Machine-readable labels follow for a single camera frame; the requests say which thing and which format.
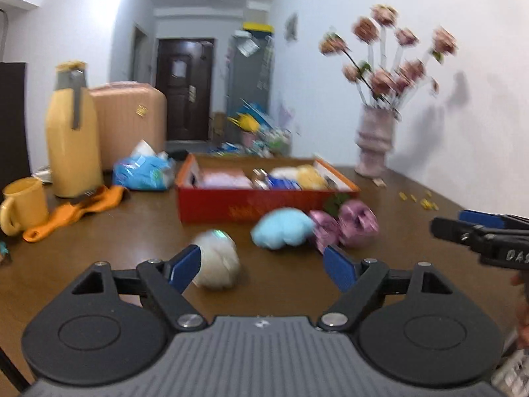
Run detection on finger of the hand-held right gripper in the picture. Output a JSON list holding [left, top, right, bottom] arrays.
[[430, 216, 486, 253], [458, 210, 529, 229]]

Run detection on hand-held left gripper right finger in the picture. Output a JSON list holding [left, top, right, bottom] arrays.
[[318, 245, 453, 331]]

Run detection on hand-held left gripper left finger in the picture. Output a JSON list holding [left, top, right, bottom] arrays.
[[70, 244, 208, 331]]

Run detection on white plush ball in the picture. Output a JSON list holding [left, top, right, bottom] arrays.
[[191, 229, 241, 290]]

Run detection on red cardboard box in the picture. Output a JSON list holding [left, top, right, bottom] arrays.
[[176, 153, 360, 225]]

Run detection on person's right hand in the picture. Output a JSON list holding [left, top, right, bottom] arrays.
[[510, 273, 529, 350]]

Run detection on scattered small yellow pieces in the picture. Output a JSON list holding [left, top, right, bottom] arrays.
[[398, 190, 439, 211]]

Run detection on pink plush toy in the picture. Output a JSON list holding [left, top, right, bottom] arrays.
[[338, 199, 380, 249], [309, 210, 342, 254]]

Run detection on green leaf piece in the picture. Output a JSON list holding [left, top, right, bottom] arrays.
[[323, 192, 352, 216]]

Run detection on light blue plush toy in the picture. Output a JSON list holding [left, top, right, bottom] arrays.
[[251, 208, 317, 251]]

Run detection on yellow and white plush toy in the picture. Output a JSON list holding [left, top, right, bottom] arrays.
[[270, 164, 330, 190]]

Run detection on small blue packet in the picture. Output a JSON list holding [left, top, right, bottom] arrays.
[[266, 176, 302, 191]]

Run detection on blue tissue packet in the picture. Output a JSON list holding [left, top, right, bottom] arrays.
[[112, 140, 176, 192]]

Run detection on pink ribbed vase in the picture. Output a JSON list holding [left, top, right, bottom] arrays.
[[355, 105, 401, 178]]

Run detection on white ribbed object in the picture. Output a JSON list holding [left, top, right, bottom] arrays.
[[490, 345, 529, 397]]

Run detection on orange cloth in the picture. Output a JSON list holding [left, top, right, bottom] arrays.
[[22, 185, 127, 243]]

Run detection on brown cardboard box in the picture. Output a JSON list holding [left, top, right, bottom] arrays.
[[211, 111, 228, 141]]

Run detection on pink suitcase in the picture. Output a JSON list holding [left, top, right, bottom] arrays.
[[89, 81, 168, 172]]

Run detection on pile of colourful toys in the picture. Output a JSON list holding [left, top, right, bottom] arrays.
[[211, 99, 294, 158]]

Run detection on pink artificial flowers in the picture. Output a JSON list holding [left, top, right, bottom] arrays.
[[319, 4, 459, 112]]

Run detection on yellow thermos jug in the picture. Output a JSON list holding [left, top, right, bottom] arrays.
[[45, 61, 104, 199]]

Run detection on dark brown entrance door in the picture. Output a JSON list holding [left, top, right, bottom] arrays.
[[156, 38, 216, 141]]

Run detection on yellow mug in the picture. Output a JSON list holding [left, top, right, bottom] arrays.
[[0, 176, 49, 236]]

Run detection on grey tall cabinet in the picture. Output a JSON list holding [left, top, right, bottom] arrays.
[[225, 33, 275, 133]]

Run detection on grey side door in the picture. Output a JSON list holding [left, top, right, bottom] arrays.
[[132, 25, 151, 85]]

